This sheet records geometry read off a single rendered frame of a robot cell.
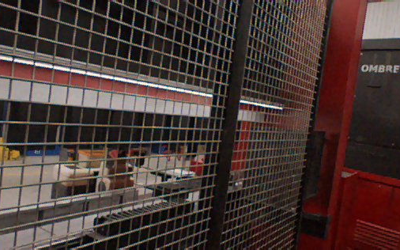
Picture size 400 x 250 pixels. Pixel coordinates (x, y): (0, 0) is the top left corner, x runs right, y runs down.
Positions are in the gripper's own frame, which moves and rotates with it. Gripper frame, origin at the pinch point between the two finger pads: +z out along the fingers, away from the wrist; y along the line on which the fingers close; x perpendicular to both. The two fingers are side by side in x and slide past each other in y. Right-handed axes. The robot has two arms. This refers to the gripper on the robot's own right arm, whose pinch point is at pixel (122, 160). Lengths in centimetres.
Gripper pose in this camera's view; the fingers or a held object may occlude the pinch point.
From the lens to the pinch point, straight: 231.6
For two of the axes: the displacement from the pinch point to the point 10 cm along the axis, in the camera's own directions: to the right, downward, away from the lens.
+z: 2.1, 9.4, -2.7
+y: 6.9, 0.5, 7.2
